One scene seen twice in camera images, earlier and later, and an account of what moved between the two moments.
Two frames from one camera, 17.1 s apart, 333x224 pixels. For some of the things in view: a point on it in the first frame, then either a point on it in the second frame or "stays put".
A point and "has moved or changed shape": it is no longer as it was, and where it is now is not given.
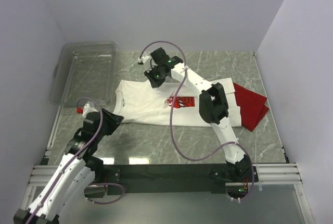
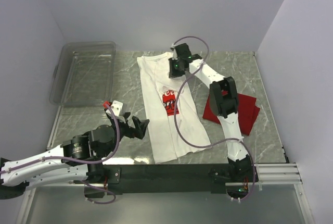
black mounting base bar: (159, 178) stays put
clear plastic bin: (83, 72) stays put
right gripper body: (155, 76) -> (175, 69)
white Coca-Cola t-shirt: (137, 102) has moved or changed shape
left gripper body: (109, 125) -> (127, 129)
